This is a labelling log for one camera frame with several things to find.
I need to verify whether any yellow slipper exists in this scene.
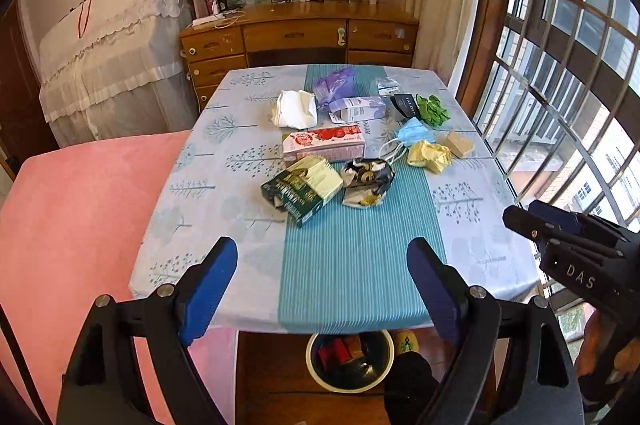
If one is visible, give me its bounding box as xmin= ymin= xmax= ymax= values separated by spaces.
xmin=395 ymin=329 xmax=423 ymax=356

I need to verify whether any clear plastic packet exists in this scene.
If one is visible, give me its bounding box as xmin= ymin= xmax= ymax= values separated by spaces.
xmin=372 ymin=76 xmax=401 ymax=96

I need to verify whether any black cable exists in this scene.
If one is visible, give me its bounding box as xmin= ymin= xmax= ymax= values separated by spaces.
xmin=0 ymin=307 xmax=53 ymax=425

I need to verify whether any black packet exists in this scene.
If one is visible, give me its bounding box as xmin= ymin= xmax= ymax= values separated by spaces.
xmin=390 ymin=93 xmax=420 ymax=122

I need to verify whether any red wrapper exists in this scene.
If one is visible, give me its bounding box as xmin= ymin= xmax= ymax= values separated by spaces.
xmin=320 ymin=337 xmax=351 ymax=363

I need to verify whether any yellow paper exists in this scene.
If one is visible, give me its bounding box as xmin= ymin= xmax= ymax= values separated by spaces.
xmin=407 ymin=141 xmax=453 ymax=173

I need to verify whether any pink blanket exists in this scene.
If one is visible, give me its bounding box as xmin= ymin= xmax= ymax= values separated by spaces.
xmin=0 ymin=130 xmax=236 ymax=425

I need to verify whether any green glove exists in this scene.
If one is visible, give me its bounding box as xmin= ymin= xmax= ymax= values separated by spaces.
xmin=416 ymin=94 xmax=452 ymax=127

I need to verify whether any wooden window frame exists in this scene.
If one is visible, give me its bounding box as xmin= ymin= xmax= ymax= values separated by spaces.
xmin=457 ymin=0 xmax=521 ymax=106

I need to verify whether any brown wooden door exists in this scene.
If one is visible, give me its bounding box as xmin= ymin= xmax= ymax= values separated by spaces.
xmin=0 ymin=0 xmax=56 ymax=156

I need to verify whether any green and gold box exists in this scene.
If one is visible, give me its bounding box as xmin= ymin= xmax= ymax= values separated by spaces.
xmin=260 ymin=155 xmax=345 ymax=229

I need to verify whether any white paper bag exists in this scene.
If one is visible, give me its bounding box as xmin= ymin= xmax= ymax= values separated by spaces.
xmin=270 ymin=89 xmax=319 ymax=129

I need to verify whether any red strap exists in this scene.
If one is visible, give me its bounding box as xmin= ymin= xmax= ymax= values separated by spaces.
xmin=76 ymin=0 xmax=93 ymax=38

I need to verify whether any printed tablecloth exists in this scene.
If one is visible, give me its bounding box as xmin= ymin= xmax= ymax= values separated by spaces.
xmin=128 ymin=64 xmax=543 ymax=337

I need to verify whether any blue face mask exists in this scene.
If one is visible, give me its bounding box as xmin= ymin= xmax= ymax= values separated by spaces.
xmin=380 ymin=117 xmax=441 ymax=160

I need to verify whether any wooden desk with drawers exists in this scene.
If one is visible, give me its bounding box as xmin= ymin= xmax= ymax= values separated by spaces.
xmin=179 ymin=1 xmax=420 ymax=110

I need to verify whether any round waste bin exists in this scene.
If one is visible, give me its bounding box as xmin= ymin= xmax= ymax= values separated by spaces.
xmin=306 ymin=330 xmax=396 ymax=393

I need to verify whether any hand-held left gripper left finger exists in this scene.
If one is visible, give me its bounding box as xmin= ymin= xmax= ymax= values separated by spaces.
xmin=56 ymin=236 xmax=239 ymax=425

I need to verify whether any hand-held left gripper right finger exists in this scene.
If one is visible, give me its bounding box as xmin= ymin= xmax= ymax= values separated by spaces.
xmin=406 ymin=237 xmax=586 ymax=425

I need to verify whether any tan paper block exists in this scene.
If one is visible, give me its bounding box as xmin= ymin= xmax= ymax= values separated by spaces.
xmin=437 ymin=130 xmax=476 ymax=158

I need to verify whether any person's black pants leg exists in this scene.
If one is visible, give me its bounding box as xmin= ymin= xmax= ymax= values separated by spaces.
xmin=384 ymin=352 xmax=438 ymax=425

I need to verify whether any strawberry milk carton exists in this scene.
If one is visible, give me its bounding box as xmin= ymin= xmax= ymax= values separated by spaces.
xmin=282 ymin=124 xmax=367 ymax=163

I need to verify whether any person's right hand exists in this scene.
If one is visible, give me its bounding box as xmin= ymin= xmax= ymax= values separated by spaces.
xmin=575 ymin=307 xmax=640 ymax=388

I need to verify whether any metal window grille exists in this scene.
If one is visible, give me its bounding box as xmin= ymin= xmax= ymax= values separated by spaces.
xmin=472 ymin=0 xmax=640 ymax=256

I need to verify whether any purple plastic bag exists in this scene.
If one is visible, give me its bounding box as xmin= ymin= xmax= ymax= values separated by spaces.
xmin=313 ymin=66 xmax=356 ymax=112

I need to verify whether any purple milk carton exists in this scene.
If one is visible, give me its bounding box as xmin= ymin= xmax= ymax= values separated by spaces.
xmin=328 ymin=96 xmax=387 ymax=124

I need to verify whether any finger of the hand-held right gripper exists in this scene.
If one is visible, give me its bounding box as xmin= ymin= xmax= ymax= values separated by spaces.
xmin=502 ymin=204 xmax=553 ymax=251
xmin=528 ymin=199 xmax=591 ymax=237

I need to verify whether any printed wrapper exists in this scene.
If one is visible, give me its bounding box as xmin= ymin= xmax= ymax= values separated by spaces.
xmin=340 ymin=157 xmax=397 ymax=209

